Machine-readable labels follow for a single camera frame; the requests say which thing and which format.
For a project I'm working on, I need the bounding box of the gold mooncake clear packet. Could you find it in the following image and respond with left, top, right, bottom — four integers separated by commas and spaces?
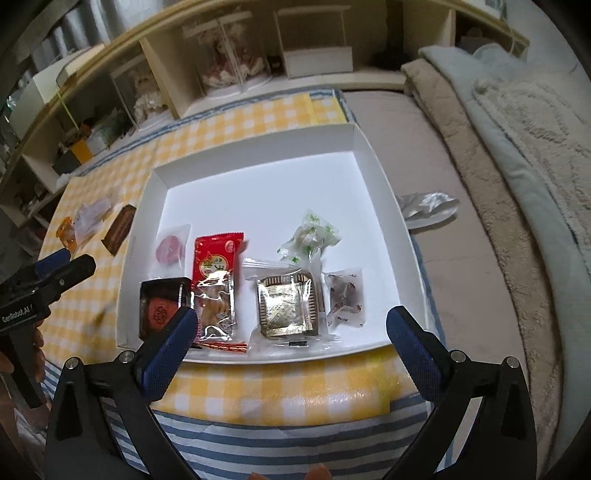
242, 258, 342, 348

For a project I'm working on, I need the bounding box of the cream tufted pillow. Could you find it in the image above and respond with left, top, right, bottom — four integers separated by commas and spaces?
473, 69, 591, 259

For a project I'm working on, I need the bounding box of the red snack packet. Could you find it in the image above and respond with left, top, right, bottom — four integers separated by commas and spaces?
191, 231, 250, 354

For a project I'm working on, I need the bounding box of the dark grey box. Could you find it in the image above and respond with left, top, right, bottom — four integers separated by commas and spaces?
53, 152, 79, 176

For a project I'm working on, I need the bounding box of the white wooden box frame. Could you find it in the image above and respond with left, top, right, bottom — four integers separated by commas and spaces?
274, 4, 354, 79

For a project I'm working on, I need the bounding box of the green leaf print packet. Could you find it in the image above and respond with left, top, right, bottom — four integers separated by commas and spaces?
277, 210, 342, 268

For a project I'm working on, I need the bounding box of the tissue pack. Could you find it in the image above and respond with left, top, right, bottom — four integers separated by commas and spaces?
88, 122, 125, 153

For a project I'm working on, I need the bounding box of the brown chocolate bar packet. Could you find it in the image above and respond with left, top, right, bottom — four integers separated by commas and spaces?
102, 204, 137, 256

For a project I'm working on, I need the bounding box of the white dress doll case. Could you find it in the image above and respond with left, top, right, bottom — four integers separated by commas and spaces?
111, 55, 169, 127

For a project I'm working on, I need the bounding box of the beige fleece blanket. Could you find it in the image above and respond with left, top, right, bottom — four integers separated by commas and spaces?
401, 58, 568, 462

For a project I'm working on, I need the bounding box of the yellow box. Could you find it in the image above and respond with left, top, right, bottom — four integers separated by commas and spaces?
69, 138, 93, 164

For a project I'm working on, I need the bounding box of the pink dress doll case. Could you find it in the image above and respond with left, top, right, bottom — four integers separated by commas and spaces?
182, 11, 273, 97

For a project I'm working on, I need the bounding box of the black red mooncake packet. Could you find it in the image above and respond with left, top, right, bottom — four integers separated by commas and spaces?
139, 277, 193, 342

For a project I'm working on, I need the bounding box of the yellow checked tablecloth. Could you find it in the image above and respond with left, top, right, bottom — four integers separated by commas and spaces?
34, 92, 402, 432

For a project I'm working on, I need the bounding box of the white storage box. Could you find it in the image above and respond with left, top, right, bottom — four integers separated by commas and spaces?
9, 69, 61, 139

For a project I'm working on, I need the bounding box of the pink pastry clear packet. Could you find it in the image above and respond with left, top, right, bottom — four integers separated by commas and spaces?
154, 224, 191, 266

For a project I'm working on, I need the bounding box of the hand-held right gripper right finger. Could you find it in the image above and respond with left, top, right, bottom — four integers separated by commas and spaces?
385, 305, 539, 480

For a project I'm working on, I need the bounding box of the beige mattress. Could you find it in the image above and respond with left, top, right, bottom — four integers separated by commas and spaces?
344, 90, 527, 480

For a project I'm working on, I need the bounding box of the wooden shelf unit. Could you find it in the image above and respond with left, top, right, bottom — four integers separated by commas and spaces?
0, 0, 532, 232

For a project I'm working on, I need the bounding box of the black fluffy ball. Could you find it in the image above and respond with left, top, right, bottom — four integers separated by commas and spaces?
374, 46, 402, 68

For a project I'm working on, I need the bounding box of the clear ring biscuit packet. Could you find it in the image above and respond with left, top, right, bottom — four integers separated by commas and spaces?
85, 198, 114, 227

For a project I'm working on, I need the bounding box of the crumpled silver wrapper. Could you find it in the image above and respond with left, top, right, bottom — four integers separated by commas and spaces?
397, 191, 460, 230

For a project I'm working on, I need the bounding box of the white cardboard tray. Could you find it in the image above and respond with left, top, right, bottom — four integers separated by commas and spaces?
115, 122, 437, 365

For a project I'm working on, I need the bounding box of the orange snack packet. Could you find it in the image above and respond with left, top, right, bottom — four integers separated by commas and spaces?
55, 217, 78, 252

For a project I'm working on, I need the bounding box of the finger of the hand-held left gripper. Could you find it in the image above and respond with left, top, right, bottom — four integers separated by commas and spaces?
42, 255, 97, 303
0, 249, 71, 296

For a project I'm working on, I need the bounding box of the small clear date packet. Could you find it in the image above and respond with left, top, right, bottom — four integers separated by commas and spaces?
323, 268, 365, 328

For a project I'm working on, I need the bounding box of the person's left hand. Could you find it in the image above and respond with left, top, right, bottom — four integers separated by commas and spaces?
14, 318, 49, 432

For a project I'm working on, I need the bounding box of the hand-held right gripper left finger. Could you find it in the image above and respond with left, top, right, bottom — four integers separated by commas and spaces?
45, 305, 199, 480

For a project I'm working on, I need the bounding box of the grey curtain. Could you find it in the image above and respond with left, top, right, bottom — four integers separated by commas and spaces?
18, 0, 121, 84

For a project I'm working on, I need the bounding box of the thick cream book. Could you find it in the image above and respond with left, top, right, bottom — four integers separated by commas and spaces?
55, 46, 100, 86

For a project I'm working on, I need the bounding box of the yellow green ribbon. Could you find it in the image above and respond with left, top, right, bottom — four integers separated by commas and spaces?
58, 90, 79, 132

